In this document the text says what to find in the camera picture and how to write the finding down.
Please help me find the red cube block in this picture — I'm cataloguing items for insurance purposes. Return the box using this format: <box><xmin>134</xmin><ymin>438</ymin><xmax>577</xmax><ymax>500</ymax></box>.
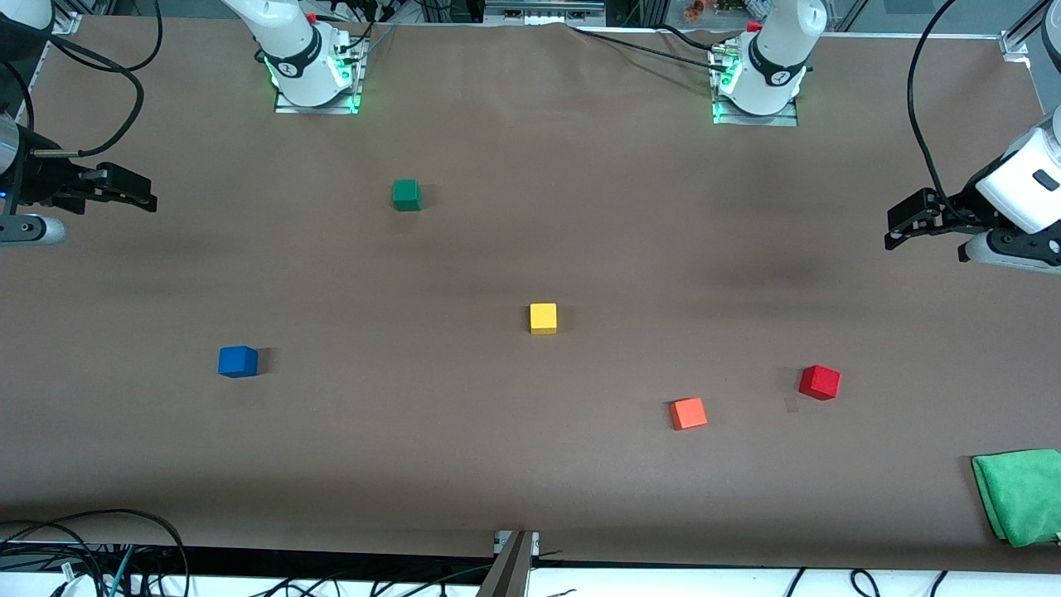
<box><xmin>798</xmin><ymin>364</ymin><xmax>842</xmax><ymax>401</ymax></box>

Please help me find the blue cube block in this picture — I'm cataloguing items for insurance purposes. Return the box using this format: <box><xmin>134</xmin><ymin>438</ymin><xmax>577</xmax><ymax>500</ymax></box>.
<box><xmin>218</xmin><ymin>346</ymin><xmax>259</xmax><ymax>379</ymax></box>

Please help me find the green folded cloth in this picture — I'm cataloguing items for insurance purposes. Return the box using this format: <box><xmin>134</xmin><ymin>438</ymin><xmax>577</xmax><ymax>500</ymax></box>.
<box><xmin>971</xmin><ymin>449</ymin><xmax>1061</xmax><ymax>548</ymax></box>

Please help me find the orange cube block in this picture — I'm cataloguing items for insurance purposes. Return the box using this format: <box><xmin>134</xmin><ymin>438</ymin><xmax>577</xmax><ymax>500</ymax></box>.
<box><xmin>670</xmin><ymin>397</ymin><xmax>709</xmax><ymax>431</ymax></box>

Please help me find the grey power strip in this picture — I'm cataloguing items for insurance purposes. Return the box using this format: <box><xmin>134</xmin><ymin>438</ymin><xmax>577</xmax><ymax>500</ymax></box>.
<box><xmin>484</xmin><ymin>0</ymin><xmax>607</xmax><ymax>27</ymax></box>

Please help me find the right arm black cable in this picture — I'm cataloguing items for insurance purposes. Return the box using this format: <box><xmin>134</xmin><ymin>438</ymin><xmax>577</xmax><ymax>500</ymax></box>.
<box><xmin>29</xmin><ymin>0</ymin><xmax>164</xmax><ymax>158</ymax></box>

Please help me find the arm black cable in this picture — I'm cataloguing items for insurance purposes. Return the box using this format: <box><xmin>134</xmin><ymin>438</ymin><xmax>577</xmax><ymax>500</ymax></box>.
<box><xmin>907</xmin><ymin>0</ymin><xmax>981</xmax><ymax>225</ymax></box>
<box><xmin>29</xmin><ymin>0</ymin><xmax>164</xmax><ymax>158</ymax></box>

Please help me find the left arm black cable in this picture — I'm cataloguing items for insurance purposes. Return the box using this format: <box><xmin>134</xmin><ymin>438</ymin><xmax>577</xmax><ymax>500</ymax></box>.
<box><xmin>907</xmin><ymin>0</ymin><xmax>981</xmax><ymax>225</ymax></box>

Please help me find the aluminium frame corner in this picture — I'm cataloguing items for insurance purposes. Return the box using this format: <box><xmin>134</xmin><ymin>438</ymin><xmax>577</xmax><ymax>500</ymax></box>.
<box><xmin>998</xmin><ymin>0</ymin><xmax>1061</xmax><ymax>61</ymax></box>
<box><xmin>48</xmin><ymin>0</ymin><xmax>85</xmax><ymax>36</ymax></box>

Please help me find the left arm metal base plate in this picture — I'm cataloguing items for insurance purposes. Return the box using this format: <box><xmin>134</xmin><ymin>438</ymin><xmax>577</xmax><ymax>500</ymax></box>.
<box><xmin>710</xmin><ymin>41</ymin><xmax>799</xmax><ymax>128</ymax></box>

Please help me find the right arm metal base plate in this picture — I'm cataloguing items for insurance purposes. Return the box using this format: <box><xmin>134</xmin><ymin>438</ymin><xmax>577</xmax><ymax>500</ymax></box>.
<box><xmin>274</xmin><ymin>33</ymin><xmax>366</xmax><ymax>115</ymax></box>

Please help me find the long black base cable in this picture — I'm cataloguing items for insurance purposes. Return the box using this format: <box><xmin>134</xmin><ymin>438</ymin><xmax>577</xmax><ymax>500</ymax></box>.
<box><xmin>567</xmin><ymin>23</ymin><xmax>732</xmax><ymax>72</ymax></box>

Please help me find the black looped cable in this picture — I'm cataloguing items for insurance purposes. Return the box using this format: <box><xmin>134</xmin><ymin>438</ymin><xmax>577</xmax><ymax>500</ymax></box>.
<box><xmin>0</xmin><ymin>508</ymin><xmax>191</xmax><ymax>597</ymax></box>

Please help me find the teal cable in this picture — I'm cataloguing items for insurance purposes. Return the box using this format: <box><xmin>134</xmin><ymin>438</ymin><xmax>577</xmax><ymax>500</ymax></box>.
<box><xmin>106</xmin><ymin>543</ymin><xmax>138</xmax><ymax>597</ymax></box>

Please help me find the aluminium profile bracket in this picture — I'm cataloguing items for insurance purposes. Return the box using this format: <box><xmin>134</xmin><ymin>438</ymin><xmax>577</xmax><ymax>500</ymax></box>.
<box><xmin>476</xmin><ymin>530</ymin><xmax>540</xmax><ymax>597</ymax></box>

